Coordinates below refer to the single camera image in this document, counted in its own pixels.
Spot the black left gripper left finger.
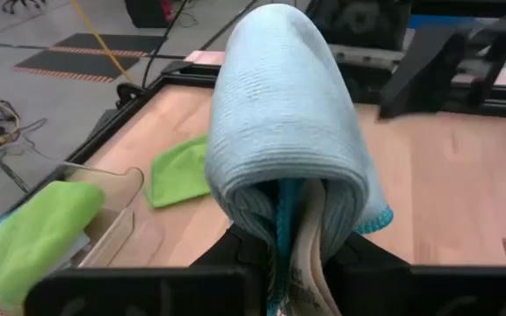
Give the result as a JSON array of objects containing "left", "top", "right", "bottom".
[{"left": 23, "top": 223, "right": 276, "bottom": 316}]

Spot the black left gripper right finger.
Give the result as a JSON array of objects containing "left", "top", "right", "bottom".
[{"left": 325, "top": 232, "right": 506, "bottom": 316}]

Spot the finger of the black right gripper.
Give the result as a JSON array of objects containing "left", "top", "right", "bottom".
[
  {"left": 378, "top": 28, "right": 469, "bottom": 119},
  {"left": 470, "top": 32, "right": 506, "bottom": 104}
]

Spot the green microfiber towel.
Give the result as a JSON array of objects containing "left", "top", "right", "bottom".
[
  {"left": 0, "top": 180, "right": 105, "bottom": 308},
  {"left": 147, "top": 133, "right": 213, "bottom": 210}
]

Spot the clear plastic bin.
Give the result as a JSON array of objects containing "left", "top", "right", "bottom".
[{"left": 0, "top": 162, "right": 166, "bottom": 313}]

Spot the black hazard-striped floor mat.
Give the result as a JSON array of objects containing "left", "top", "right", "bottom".
[
  {"left": 14, "top": 47, "right": 141, "bottom": 84},
  {"left": 52, "top": 32, "right": 166, "bottom": 58}
]

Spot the black equipment box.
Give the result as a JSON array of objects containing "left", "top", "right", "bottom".
[{"left": 123, "top": 0, "right": 176, "bottom": 30}]

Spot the yellow hanging cable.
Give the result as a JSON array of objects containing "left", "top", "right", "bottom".
[{"left": 69, "top": 0, "right": 134, "bottom": 83}]

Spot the black floor cable tangle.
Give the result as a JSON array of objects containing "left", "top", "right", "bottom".
[{"left": 1, "top": 0, "right": 47, "bottom": 14}]

